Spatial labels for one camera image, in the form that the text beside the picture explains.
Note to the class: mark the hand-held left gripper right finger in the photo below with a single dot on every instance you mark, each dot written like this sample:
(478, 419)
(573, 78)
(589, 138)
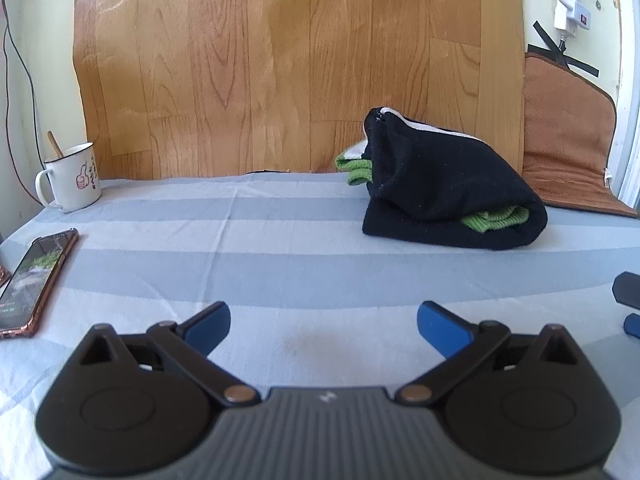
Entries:
(442, 327)

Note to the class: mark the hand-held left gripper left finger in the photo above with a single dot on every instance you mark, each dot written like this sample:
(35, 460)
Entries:
(207, 327)

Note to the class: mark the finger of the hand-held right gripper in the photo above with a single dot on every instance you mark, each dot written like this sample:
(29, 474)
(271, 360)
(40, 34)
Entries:
(634, 326)
(629, 289)

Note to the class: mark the green and navy knit sweater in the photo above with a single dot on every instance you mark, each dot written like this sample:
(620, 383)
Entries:
(440, 185)

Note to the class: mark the blue striped bed sheet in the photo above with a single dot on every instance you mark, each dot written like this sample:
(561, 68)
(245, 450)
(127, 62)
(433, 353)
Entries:
(300, 260)

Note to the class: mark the brown perforated seat cushion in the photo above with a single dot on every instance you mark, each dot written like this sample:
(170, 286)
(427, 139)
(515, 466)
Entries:
(565, 125)

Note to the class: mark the smartphone in rose gold case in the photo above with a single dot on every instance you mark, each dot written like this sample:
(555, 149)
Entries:
(35, 280)

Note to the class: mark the white enamel mug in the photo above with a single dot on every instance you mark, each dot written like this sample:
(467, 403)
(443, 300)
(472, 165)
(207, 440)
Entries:
(75, 185)

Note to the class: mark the brown printed booklet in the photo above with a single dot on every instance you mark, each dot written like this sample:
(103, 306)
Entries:
(3, 275)

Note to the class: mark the black adhesive tape cross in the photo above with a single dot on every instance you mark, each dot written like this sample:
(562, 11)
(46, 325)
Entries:
(582, 66)

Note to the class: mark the white charger plug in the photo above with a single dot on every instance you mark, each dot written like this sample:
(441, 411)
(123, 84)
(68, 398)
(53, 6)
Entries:
(575, 15)

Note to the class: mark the white window frame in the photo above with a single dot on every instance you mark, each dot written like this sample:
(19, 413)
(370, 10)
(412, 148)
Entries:
(627, 110)

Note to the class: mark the wood-grain wall panel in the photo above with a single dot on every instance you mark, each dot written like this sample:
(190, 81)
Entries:
(250, 60)

